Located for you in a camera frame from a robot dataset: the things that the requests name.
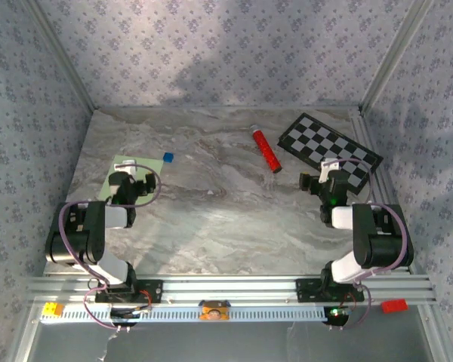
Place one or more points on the red glitter tube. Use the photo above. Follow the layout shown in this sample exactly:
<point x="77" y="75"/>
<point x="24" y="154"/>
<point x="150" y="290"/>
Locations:
<point x="266" y="149"/>

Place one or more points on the black and white checkerboard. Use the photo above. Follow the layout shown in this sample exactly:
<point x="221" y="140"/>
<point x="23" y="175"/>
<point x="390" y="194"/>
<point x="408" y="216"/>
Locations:
<point x="324" y="147"/>

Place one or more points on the long aluminium mounting rail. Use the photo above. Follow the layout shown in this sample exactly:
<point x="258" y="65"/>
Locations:
<point x="230" y="288"/>

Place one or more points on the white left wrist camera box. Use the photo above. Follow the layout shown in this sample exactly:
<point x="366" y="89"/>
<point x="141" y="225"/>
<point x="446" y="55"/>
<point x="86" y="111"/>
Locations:
<point x="125" y="164"/>

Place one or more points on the aluminium side rail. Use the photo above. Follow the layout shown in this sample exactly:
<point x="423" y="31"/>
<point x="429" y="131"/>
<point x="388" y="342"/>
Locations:
<point x="361" y="128"/>

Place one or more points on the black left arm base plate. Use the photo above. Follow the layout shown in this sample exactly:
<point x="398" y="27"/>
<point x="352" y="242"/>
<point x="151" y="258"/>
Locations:
<point x="155" y="291"/>

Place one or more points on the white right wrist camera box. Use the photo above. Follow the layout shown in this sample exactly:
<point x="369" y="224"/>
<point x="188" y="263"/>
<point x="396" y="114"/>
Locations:
<point x="327" y="169"/>

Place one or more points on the red toy brick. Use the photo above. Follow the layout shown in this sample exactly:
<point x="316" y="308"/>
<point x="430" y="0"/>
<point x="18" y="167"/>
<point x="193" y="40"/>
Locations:
<point x="394" y="305"/>

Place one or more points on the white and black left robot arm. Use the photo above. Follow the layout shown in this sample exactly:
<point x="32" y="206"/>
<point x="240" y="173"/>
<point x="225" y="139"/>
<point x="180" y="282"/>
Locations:
<point x="87" y="234"/>

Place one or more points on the small blue block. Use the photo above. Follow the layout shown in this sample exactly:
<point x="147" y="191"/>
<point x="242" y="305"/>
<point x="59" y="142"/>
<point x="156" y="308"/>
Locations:
<point x="168" y="157"/>

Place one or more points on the light green paper sheet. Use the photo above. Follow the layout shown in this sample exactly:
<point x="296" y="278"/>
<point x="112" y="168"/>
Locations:
<point x="153" y="166"/>

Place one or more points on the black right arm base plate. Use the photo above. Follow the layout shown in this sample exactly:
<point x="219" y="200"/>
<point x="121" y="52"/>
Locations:
<point x="306" y="290"/>

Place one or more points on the grey metal panel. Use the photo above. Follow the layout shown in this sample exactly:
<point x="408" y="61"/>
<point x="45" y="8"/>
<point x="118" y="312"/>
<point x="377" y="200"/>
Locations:
<point x="249" y="343"/>

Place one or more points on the aluminium frame post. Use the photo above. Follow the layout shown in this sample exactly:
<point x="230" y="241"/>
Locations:
<point x="396" y="53"/>

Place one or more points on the yellow toy brick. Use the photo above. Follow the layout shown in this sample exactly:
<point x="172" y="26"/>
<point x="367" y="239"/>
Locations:
<point x="53" y="309"/>

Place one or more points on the orange clamp on rail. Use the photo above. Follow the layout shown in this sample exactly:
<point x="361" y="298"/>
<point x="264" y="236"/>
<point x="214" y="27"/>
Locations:
<point x="214" y="311"/>

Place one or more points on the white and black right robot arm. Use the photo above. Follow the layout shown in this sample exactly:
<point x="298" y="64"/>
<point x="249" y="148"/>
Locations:
<point x="377" y="241"/>

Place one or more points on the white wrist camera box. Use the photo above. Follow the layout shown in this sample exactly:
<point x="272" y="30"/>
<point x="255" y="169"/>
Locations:
<point x="125" y="164"/>
<point x="327" y="169"/>

